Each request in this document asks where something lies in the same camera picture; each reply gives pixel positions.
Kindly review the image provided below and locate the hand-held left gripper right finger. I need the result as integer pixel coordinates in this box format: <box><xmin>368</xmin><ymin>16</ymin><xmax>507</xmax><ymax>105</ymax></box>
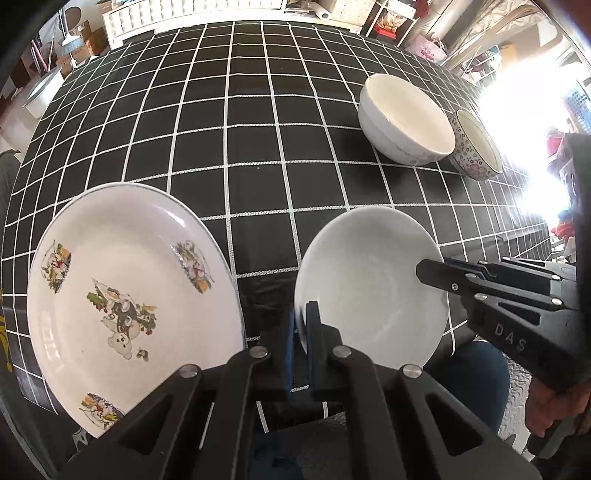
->
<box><xmin>305</xmin><ymin>301</ymin><xmax>543</xmax><ymax>480</ymax></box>

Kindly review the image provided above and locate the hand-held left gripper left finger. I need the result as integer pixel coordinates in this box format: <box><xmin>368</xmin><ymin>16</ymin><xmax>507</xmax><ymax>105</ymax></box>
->
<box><xmin>60</xmin><ymin>310</ymin><xmax>297</xmax><ymax>480</ymax></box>

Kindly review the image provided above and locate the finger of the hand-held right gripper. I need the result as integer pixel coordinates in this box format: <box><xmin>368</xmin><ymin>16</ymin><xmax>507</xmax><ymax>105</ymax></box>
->
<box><xmin>444</xmin><ymin>256</ymin><xmax>578</xmax><ymax>301</ymax></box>
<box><xmin>416</xmin><ymin>259</ymin><xmax>578</xmax><ymax>311</ymax></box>

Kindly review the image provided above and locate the white bowl with red base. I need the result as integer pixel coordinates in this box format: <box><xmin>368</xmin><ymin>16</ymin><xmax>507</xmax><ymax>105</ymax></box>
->
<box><xmin>294</xmin><ymin>206</ymin><xmax>448</xmax><ymax>370</ymax></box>

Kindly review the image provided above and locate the white plate with cartoon print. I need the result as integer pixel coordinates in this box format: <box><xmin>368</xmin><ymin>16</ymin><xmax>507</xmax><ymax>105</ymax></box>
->
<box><xmin>27</xmin><ymin>181</ymin><xmax>246</xmax><ymax>439</ymax></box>

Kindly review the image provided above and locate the person's right hand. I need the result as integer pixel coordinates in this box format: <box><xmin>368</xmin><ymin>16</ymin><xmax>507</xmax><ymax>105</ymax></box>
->
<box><xmin>526</xmin><ymin>379</ymin><xmax>591</xmax><ymax>437</ymax></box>

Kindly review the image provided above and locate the drying rack with clothes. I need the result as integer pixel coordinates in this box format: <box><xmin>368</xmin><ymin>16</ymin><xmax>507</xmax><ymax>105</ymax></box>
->
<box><xmin>545</xmin><ymin>129</ymin><xmax>575</xmax><ymax>241</ymax></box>

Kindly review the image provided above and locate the grey textured seat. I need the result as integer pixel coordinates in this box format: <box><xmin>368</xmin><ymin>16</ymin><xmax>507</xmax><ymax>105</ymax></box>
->
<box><xmin>501</xmin><ymin>357</ymin><xmax>541</xmax><ymax>455</ymax></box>

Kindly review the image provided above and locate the person's leg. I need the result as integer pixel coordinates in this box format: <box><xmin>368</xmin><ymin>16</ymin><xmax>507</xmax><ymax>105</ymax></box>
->
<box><xmin>422</xmin><ymin>342</ymin><xmax>511</xmax><ymax>435</ymax></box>

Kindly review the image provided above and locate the flower patterned bowl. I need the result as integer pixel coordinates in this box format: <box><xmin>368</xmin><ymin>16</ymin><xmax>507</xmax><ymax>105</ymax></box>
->
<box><xmin>449</xmin><ymin>109</ymin><xmax>504</xmax><ymax>182</ymax></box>

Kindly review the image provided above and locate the cream white bowl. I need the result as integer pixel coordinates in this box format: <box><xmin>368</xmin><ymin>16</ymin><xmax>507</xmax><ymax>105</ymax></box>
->
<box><xmin>358</xmin><ymin>73</ymin><xmax>457</xmax><ymax>167</ymax></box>

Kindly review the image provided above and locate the blue plastic basket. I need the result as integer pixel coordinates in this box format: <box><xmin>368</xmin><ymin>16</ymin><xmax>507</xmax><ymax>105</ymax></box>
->
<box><xmin>563</xmin><ymin>80</ymin><xmax>591</xmax><ymax>114</ymax></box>

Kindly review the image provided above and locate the wooden framed floor mirror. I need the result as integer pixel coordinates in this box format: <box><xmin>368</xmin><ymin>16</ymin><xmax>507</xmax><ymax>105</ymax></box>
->
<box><xmin>443</xmin><ymin>21</ymin><xmax>561</xmax><ymax>86</ymax></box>

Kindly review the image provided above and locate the pink bag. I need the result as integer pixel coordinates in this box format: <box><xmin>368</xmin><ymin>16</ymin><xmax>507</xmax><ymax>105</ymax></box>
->
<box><xmin>406</xmin><ymin>34</ymin><xmax>448</xmax><ymax>65</ymax></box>

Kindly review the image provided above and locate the black checked tablecloth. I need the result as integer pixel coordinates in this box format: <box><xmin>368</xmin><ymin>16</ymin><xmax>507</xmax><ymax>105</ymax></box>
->
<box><xmin>0</xmin><ymin>21</ymin><xmax>555</xmax><ymax>444</ymax></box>

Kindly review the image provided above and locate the standing air conditioner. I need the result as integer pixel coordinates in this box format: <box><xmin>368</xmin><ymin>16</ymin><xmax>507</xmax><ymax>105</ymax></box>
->
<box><xmin>425</xmin><ymin>0</ymin><xmax>468</xmax><ymax>40</ymax></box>

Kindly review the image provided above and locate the white shelf rack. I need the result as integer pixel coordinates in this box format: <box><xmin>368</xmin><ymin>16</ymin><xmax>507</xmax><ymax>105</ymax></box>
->
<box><xmin>362</xmin><ymin>0</ymin><xmax>428</xmax><ymax>47</ymax></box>

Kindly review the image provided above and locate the white tufted television cabinet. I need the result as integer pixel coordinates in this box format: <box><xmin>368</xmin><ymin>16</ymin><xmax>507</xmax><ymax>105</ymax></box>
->
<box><xmin>102</xmin><ymin>0</ymin><xmax>377</xmax><ymax>49</ymax></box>

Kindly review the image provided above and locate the cardboard box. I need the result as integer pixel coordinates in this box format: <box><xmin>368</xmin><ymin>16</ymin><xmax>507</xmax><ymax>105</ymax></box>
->
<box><xmin>71</xmin><ymin>28</ymin><xmax>109</xmax><ymax>63</ymax></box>

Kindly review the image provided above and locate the white mop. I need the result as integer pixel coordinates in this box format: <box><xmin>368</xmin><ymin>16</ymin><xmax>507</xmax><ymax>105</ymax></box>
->
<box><xmin>53</xmin><ymin>7</ymin><xmax>88</xmax><ymax>70</ymax></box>

